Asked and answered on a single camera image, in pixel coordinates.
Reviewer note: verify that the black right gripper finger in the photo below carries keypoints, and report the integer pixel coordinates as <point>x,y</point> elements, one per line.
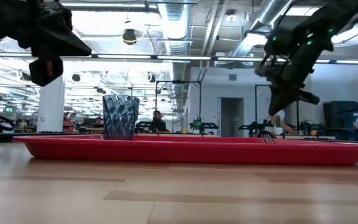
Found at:
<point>276,99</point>
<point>286,98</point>

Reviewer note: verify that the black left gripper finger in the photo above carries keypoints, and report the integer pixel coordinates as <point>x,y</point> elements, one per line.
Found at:
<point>70,54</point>
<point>70,42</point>

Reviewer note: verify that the metal fork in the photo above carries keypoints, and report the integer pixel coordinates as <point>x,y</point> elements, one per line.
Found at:
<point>267,139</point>

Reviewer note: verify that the blue textured glass cup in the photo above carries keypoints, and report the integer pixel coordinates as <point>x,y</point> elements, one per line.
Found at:
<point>120,118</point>

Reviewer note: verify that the red plastic tray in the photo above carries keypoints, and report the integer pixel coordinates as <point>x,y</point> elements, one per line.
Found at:
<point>182,154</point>

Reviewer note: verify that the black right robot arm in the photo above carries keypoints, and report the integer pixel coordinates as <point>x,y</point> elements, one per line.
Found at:
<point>337,18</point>

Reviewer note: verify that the black background robot arm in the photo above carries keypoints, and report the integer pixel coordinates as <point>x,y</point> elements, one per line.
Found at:
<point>253,127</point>
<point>305,127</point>

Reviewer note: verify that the black ceiling spotlight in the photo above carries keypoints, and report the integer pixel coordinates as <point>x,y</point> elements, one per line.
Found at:
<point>76,77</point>
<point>152,77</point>

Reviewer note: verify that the person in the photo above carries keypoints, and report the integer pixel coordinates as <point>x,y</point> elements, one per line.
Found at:
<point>281,124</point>
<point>158,124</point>

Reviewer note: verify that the long ceiling light strip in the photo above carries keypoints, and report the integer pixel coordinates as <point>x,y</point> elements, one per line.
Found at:
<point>322,61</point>
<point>239,58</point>
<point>123,57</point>
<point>183,57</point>
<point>356,62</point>

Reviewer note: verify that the grey doorway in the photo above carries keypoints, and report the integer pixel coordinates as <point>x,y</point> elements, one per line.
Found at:
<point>232,115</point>

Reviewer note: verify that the green exit sign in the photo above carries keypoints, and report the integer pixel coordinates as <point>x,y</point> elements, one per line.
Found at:
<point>9,109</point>

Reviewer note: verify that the dark blue cabinet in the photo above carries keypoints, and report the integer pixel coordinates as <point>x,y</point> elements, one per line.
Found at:
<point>340,121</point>

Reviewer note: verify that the background robot with green lights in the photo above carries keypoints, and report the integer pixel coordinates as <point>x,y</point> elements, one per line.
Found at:
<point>204,126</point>

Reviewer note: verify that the black metal frame stand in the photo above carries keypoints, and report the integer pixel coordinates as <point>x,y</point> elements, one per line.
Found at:
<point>179,81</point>
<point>261,85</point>

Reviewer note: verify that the square wall vent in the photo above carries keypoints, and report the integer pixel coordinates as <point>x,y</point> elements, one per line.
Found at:
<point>232,77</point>

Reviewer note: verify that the black ceiling dome camera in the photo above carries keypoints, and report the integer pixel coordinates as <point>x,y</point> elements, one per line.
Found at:
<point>129,36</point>

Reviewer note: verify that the slanted silver ceiling duct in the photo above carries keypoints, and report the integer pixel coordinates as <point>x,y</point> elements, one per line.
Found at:
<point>259,18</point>

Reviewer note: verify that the wide silver ceiling duct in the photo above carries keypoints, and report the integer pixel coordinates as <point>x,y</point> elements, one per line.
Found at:
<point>176,28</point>

